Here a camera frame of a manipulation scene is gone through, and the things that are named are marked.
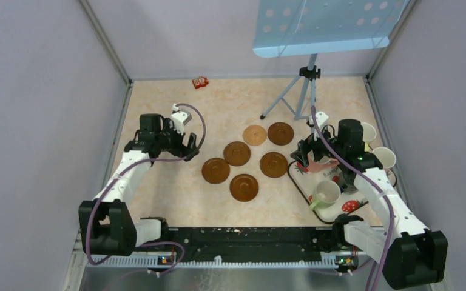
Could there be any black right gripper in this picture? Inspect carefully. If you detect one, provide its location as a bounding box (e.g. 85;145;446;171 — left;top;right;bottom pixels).
291;123;346;167

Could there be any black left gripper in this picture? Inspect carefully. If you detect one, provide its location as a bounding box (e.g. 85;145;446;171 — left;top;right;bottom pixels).
155;118;198;161

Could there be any brown wooden coaster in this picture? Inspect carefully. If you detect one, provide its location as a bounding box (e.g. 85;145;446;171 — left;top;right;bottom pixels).
260;152;288;178
229;173;259;202
201;158;230;184
268;122;294;146
223;141;251;167

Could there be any woven rattan coaster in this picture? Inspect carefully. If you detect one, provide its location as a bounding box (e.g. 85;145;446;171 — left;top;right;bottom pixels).
242;125;267;146

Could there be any white strawberry tray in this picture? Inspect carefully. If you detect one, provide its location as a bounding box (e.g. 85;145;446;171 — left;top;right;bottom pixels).
287;161;382;227

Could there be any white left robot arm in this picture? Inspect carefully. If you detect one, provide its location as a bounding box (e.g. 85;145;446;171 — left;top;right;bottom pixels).
78;110;199;256

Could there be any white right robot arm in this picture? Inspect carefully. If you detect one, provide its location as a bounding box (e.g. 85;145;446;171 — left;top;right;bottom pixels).
291;112;448;290

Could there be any dark green mug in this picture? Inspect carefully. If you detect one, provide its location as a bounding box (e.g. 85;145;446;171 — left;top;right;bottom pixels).
338;172;357;195

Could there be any small red box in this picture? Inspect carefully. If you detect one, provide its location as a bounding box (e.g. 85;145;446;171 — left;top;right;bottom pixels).
192;76;209;90

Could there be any yellow mug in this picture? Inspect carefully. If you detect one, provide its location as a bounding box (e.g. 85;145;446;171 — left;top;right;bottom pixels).
360;122;377;152

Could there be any pink white mug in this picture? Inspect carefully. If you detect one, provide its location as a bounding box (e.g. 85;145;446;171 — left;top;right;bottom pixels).
372;146;397;170

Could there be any light blue music stand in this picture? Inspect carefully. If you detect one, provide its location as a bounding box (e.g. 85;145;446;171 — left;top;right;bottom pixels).
252;0;408;120

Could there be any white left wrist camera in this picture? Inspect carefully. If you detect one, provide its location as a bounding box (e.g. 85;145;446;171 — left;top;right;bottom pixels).
169;104;192;136

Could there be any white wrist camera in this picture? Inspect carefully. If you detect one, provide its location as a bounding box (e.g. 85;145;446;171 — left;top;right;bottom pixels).
169;104;192;136
308;111;329;140

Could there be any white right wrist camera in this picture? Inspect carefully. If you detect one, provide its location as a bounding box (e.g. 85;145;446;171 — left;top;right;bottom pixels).
308;111;329;140

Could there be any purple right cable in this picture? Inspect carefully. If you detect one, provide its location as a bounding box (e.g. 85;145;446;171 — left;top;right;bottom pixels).
310;105;397;291

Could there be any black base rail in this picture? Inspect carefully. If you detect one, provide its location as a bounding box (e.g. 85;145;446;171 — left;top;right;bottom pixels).
136;227;360;266

